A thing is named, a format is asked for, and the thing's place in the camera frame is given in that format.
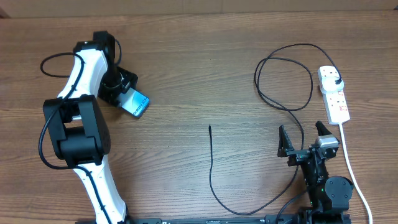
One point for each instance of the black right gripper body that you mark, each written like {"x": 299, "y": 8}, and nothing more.
{"x": 298, "y": 154}

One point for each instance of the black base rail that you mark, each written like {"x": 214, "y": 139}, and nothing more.
{"x": 268, "y": 219}

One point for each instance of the white charger plug adapter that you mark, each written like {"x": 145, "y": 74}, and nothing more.
{"x": 331, "y": 84}

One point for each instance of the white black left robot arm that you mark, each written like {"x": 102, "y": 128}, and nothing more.
{"x": 76, "y": 125}

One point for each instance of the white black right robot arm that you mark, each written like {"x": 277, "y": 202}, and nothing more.
{"x": 329, "y": 196}

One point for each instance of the blue Galaxy smartphone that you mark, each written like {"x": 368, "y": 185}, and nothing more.
{"x": 134, "y": 102}

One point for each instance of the white power strip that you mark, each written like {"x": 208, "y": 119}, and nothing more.
{"x": 335, "y": 103}

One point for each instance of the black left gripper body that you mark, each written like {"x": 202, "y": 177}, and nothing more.
{"x": 116, "y": 81}

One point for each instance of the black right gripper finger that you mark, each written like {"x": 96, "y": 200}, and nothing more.
{"x": 321, "y": 129}
{"x": 285, "y": 146}

